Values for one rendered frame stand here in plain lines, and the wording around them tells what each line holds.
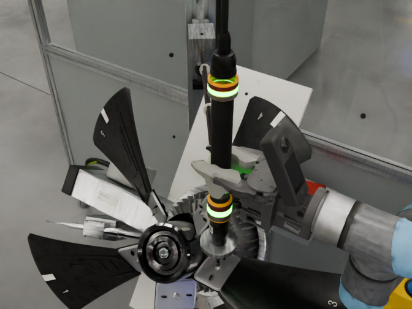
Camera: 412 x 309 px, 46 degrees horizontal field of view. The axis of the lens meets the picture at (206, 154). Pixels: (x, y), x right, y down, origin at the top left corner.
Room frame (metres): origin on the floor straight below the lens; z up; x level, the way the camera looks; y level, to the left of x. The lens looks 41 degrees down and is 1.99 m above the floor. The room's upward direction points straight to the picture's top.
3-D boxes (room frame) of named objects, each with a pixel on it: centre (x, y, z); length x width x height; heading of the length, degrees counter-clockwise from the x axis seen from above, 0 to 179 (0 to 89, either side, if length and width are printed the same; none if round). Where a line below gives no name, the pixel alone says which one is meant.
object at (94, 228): (0.77, 0.27, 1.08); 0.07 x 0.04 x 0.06; 69
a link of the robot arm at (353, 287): (0.45, -0.26, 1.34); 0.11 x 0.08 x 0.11; 133
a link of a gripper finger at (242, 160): (0.60, -0.04, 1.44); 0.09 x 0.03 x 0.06; 48
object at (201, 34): (1.20, 0.01, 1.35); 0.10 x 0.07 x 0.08; 3
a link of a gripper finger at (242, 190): (0.53, -0.06, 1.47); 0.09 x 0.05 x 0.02; 68
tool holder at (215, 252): (0.59, -0.02, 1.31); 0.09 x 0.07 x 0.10; 3
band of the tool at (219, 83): (0.58, -0.02, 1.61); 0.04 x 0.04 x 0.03
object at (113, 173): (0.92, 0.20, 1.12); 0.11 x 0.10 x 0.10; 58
